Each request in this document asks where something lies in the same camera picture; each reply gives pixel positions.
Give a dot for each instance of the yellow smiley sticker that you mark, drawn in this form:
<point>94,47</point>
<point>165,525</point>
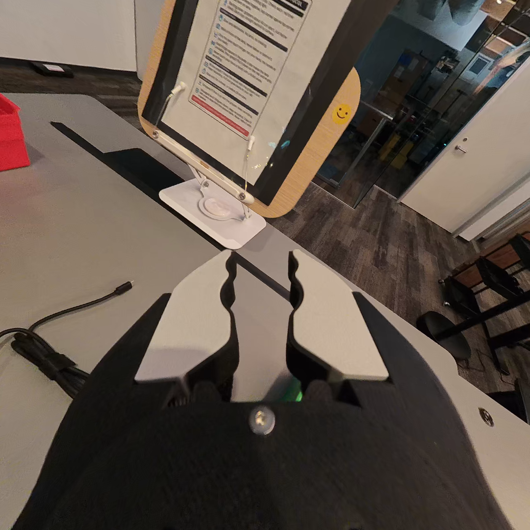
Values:
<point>342,113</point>

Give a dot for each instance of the wooden book stand white base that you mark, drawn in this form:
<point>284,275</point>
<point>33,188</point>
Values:
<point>314,165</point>

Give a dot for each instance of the grey ventilation duct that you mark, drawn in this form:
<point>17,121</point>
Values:
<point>459,10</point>

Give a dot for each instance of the black flat device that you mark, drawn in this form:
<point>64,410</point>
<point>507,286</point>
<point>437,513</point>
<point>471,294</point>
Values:
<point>51,69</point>

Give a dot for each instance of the round metal desk grommet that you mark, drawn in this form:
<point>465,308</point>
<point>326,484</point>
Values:
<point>486,417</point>

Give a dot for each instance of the black chair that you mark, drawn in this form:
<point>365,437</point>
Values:
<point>492,285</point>

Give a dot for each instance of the red plastic bin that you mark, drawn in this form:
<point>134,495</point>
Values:
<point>10,140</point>

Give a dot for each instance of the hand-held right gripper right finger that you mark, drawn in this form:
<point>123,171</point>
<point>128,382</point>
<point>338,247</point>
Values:
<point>331,323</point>

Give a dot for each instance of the white document stand with sheet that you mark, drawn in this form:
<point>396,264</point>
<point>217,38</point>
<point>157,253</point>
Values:
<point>360,33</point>

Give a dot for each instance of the black round stool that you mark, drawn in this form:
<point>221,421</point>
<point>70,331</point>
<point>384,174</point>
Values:
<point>445,333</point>

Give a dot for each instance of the white printed instruction sheet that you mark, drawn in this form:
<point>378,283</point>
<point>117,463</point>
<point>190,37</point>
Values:
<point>290,103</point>

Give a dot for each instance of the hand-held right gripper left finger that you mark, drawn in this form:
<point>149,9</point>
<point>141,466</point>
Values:
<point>194,314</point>

